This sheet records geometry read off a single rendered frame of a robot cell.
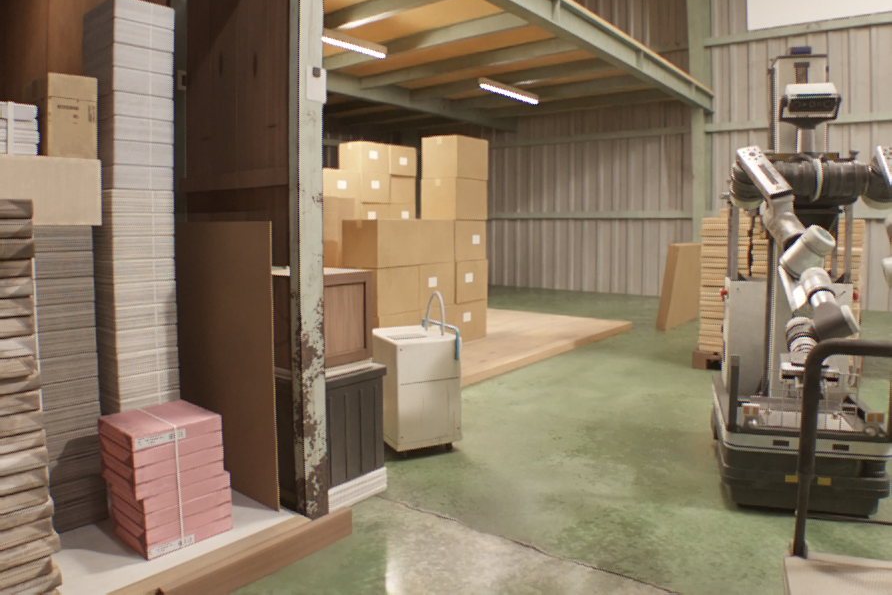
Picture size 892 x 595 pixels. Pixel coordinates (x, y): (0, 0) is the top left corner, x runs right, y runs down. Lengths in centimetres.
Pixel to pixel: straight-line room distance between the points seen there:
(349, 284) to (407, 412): 75
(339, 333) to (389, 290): 219
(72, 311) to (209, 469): 64
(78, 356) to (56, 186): 52
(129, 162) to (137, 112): 17
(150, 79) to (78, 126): 29
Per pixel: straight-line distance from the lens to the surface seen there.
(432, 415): 284
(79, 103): 220
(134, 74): 226
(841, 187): 246
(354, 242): 447
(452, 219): 505
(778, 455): 251
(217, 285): 230
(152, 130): 226
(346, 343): 230
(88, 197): 215
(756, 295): 290
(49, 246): 211
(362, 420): 240
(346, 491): 242
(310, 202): 204
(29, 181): 210
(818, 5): 947
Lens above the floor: 104
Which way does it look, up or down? 3 degrees down
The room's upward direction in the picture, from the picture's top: straight up
